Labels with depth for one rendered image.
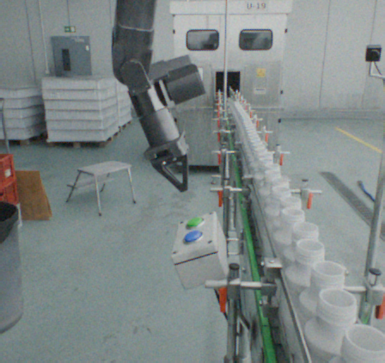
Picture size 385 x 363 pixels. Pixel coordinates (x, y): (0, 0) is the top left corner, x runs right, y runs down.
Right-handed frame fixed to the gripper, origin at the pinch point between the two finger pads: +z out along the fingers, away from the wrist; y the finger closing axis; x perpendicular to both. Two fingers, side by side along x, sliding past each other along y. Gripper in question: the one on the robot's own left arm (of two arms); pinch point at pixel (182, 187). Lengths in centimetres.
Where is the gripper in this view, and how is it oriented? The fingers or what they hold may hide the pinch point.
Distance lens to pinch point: 68.6
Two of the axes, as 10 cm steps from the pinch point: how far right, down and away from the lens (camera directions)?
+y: 0.6, -2.9, 9.5
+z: 3.5, 9.0, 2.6
